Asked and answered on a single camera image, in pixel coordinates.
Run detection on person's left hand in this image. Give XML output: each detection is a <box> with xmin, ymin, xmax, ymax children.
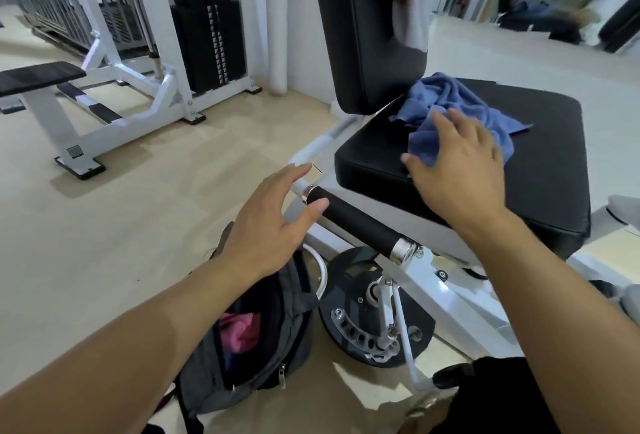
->
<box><xmin>215</xmin><ymin>162</ymin><xmax>331</xmax><ymax>282</ymax></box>

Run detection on person's right hand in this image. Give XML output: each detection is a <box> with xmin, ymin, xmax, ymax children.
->
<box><xmin>401</xmin><ymin>108</ymin><xmax>511</xmax><ymax>229</ymax></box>

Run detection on blue towel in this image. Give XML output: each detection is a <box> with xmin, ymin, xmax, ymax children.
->
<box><xmin>389</xmin><ymin>72</ymin><xmax>533</xmax><ymax>169</ymax></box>

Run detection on grey backpack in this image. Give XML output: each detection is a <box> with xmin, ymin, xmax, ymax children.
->
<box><xmin>155</xmin><ymin>221</ymin><xmax>321</xmax><ymax>434</ymax></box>

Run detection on grey towel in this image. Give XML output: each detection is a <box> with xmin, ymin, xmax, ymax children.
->
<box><xmin>392</xmin><ymin>0</ymin><xmax>451</xmax><ymax>53</ymax></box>

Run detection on person's right forearm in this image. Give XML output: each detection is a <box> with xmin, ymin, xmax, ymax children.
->
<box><xmin>465</xmin><ymin>208</ymin><xmax>640</xmax><ymax>434</ymax></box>

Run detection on person's left forearm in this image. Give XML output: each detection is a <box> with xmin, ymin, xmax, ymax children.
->
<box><xmin>0</xmin><ymin>253</ymin><xmax>246</xmax><ymax>434</ymax></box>

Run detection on person's black shorts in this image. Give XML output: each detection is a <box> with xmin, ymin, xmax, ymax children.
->
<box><xmin>429</xmin><ymin>356</ymin><xmax>561</xmax><ymax>434</ymax></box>

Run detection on black seat pad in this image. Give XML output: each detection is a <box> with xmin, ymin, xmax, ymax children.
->
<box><xmin>333</xmin><ymin>78</ymin><xmax>592</xmax><ymax>261</ymax></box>

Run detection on black backrest pad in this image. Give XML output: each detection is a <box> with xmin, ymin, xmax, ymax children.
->
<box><xmin>307</xmin><ymin>0</ymin><xmax>430</xmax><ymax>116</ymax></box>

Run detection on white lever with black grip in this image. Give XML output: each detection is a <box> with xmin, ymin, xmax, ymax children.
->
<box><xmin>389</xmin><ymin>283</ymin><xmax>473</xmax><ymax>392</ymax></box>

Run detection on small black roller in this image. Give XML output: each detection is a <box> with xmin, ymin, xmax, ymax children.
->
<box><xmin>589</xmin><ymin>280</ymin><xmax>626</xmax><ymax>299</ymax></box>

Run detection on white vertical pipe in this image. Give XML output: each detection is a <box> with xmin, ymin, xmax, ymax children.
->
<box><xmin>263</xmin><ymin>0</ymin><xmax>291</xmax><ymax>97</ymax></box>

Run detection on black weight stack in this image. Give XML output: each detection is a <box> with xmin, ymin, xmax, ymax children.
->
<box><xmin>169</xmin><ymin>0</ymin><xmax>247</xmax><ymax>96</ymax></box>

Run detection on black bench pad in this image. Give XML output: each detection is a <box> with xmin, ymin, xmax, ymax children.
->
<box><xmin>0</xmin><ymin>60</ymin><xmax>87</xmax><ymax>98</ymax></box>

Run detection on grey metal railing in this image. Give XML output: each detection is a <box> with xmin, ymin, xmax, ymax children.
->
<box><xmin>0</xmin><ymin>0</ymin><xmax>151</xmax><ymax>57</ymax></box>

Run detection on black handle grip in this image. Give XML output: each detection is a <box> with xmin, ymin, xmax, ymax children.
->
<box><xmin>302</xmin><ymin>186</ymin><xmax>419</xmax><ymax>267</ymax></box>

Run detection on white weight machine frame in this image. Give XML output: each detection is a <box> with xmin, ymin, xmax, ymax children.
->
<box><xmin>0</xmin><ymin>0</ymin><xmax>263</xmax><ymax>180</ymax></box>

